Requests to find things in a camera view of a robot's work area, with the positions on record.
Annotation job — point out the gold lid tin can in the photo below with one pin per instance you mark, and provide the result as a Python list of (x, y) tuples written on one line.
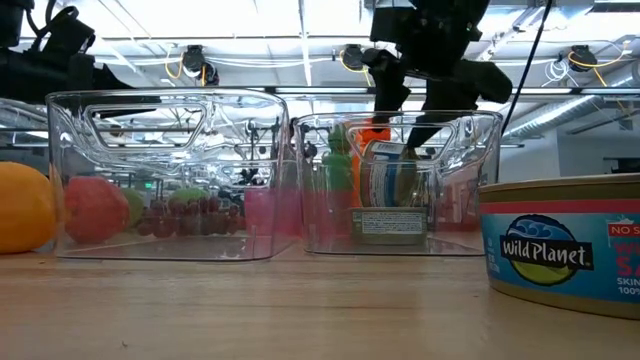
[(387, 175)]

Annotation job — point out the silver ventilation duct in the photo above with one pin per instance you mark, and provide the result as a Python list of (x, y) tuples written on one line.
[(575, 107)]

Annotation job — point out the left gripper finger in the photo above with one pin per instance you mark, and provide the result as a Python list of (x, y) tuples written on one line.
[(130, 112), (107, 80)]

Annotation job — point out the green pear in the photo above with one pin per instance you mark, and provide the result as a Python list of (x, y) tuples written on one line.
[(136, 205)]

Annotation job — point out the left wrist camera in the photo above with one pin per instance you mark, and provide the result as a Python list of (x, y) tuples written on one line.
[(70, 32)]

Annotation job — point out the black overhead rail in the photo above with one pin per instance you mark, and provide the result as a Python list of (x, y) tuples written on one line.
[(560, 91)]

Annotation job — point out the black ceiling device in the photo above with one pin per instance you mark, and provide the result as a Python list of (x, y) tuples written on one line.
[(582, 57), (352, 56), (194, 57)]

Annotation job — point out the orange plastic bottle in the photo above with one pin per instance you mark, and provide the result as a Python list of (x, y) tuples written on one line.
[(372, 132)]

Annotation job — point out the Wild Planet tin can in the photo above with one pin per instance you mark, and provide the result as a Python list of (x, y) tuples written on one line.
[(550, 250)]

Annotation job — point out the red apple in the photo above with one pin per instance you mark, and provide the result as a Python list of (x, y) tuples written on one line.
[(95, 210)]

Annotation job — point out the orange fruit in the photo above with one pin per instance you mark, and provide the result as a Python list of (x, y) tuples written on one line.
[(25, 207)]

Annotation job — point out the dark red grape bunch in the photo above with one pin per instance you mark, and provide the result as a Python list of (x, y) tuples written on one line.
[(190, 220)]

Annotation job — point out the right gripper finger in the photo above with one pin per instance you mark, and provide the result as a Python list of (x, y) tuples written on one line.
[(470, 80), (392, 85)]

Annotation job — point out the green plastic bottle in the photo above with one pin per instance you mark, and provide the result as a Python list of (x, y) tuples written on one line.
[(339, 170)]

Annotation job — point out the clear plastic bin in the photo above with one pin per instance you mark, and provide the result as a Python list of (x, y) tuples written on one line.
[(165, 150), (465, 165)]

